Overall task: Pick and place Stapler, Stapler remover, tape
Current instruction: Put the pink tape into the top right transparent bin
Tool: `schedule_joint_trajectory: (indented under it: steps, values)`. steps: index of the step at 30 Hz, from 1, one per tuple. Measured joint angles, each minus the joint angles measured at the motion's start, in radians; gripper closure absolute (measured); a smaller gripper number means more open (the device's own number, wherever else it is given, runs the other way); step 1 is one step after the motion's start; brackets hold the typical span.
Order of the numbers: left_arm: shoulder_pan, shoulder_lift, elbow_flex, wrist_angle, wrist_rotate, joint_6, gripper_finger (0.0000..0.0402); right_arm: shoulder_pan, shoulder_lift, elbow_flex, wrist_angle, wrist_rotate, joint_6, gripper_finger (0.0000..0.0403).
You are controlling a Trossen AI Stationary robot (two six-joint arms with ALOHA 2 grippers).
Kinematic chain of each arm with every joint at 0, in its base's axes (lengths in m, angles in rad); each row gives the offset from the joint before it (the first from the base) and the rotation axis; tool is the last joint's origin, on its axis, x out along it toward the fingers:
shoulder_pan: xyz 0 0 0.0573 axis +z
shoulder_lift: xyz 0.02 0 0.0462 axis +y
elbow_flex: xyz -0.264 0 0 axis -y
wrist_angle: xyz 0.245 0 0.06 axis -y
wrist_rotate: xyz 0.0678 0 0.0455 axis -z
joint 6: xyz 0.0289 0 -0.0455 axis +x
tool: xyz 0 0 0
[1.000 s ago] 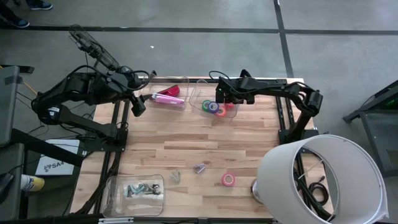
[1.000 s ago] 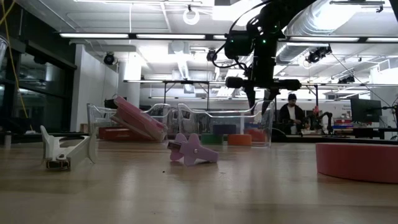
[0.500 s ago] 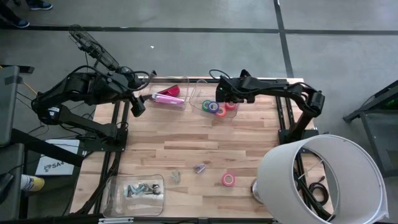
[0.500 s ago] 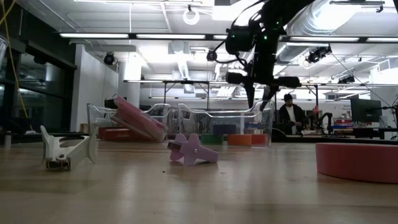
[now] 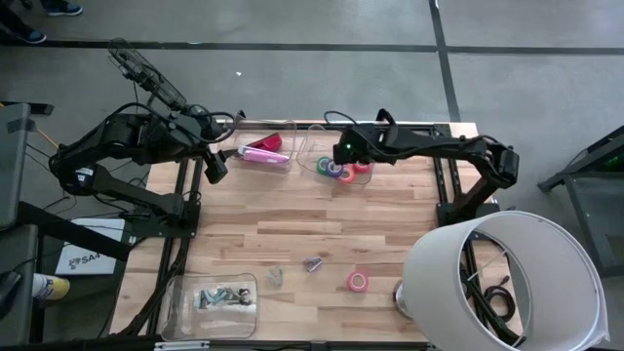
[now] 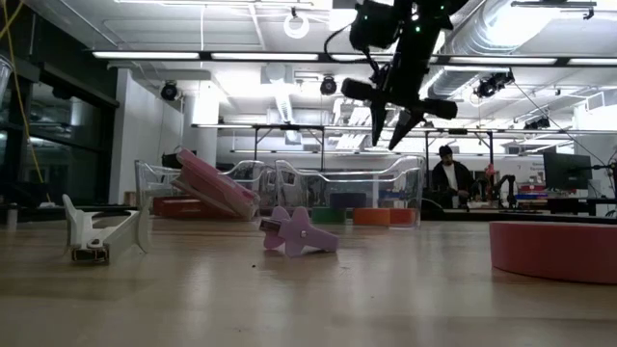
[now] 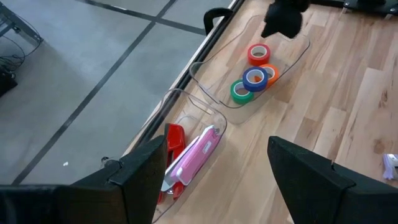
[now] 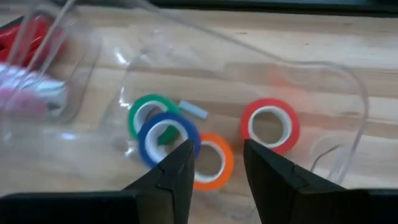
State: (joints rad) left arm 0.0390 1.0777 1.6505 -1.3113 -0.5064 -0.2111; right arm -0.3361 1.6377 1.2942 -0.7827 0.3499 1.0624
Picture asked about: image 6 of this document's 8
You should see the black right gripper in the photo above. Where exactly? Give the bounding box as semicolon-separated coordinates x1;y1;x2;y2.
340;13;459;152

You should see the clear plastic bin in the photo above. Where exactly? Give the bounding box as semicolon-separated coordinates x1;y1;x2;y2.
274;154;426;228
134;158;279;221

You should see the orange tape roll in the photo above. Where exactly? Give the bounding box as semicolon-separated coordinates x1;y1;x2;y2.
352;207;391;227

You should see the green tape roll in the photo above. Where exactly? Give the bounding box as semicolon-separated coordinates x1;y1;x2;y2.
310;206;346;225

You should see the purple staple remover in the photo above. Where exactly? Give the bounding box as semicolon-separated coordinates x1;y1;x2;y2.
258;205;340;258

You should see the pink stapler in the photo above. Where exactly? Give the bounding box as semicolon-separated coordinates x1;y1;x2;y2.
171;147;261;222

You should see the pink tape roll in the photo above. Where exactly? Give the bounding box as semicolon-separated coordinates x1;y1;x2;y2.
489;220;617;284

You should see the white staple remover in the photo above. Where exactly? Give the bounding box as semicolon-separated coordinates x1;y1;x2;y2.
61;193;153;265

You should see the black metal stand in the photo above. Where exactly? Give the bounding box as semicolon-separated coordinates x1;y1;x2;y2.
253;123;325;174
423;128;496;174

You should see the ceiling light tube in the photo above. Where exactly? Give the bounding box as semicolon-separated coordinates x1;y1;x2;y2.
210;51;319;62
92;50;201;61
330;53;438;64
568;57;617;67
447;56;558;67

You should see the person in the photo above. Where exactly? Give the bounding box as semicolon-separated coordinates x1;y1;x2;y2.
431;145;476;208

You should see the wooden box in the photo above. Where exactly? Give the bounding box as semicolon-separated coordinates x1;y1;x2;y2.
123;190;151;207

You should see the black desk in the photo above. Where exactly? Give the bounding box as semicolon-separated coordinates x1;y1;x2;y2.
0;203;141;224

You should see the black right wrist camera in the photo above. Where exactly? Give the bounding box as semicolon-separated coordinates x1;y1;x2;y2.
349;0;402;52

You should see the black ceiling camera rig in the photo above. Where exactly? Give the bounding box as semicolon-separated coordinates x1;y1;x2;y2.
474;70;516;100

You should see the silver ventilation duct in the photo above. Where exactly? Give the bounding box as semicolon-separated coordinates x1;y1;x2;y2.
426;0;536;100

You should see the white ring light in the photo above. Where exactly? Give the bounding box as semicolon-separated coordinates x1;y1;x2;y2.
282;12;310;40

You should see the yellow hanging cable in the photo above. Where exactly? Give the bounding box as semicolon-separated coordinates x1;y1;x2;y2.
0;0;52;203

